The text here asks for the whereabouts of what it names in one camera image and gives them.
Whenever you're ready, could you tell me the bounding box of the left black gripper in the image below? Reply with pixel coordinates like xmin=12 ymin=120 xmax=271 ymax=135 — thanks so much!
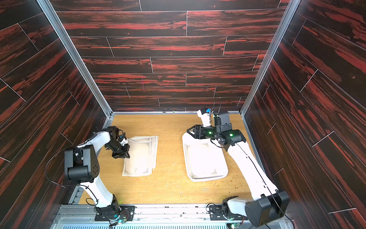
xmin=106 ymin=141 xmax=131 ymax=158

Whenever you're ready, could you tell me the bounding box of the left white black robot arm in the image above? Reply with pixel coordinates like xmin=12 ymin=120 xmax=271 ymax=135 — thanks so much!
xmin=64 ymin=126 xmax=130 ymax=220

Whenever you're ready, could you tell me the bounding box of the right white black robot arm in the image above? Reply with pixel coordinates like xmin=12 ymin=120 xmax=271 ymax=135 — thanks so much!
xmin=182 ymin=108 xmax=290 ymax=229

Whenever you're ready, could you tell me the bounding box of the white plastic storage tray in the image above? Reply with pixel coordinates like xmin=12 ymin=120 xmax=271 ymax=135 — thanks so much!
xmin=182 ymin=133 xmax=228 ymax=182

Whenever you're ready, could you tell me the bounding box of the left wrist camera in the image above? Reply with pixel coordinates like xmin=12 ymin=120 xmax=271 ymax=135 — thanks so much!
xmin=119 ymin=137 xmax=128 ymax=146

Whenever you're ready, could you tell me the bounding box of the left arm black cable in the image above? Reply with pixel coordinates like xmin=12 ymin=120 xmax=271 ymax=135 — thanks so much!
xmin=45 ymin=145 xmax=99 ymax=207

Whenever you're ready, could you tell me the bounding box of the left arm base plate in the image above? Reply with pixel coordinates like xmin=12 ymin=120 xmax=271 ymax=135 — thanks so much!
xmin=94 ymin=205 xmax=136 ymax=223

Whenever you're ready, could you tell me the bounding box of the front aluminium rail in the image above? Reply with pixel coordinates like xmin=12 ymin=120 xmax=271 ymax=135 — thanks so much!
xmin=51 ymin=204 xmax=295 ymax=229

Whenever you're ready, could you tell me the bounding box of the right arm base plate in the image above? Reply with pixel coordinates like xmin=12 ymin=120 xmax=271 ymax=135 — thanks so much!
xmin=206 ymin=203 xmax=248 ymax=221

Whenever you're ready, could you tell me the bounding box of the left aluminium frame post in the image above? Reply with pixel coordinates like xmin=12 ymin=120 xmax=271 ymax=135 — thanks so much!
xmin=36 ymin=0 xmax=112 ymax=118

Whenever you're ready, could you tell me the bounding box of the aluminium frame post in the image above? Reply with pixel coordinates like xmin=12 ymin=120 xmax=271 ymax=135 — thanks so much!
xmin=36 ymin=0 xmax=112 ymax=118
xmin=240 ymin=0 xmax=301 ymax=120

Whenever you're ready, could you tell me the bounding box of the right aluminium frame post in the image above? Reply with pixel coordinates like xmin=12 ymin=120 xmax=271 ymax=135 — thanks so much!
xmin=240 ymin=0 xmax=301 ymax=120

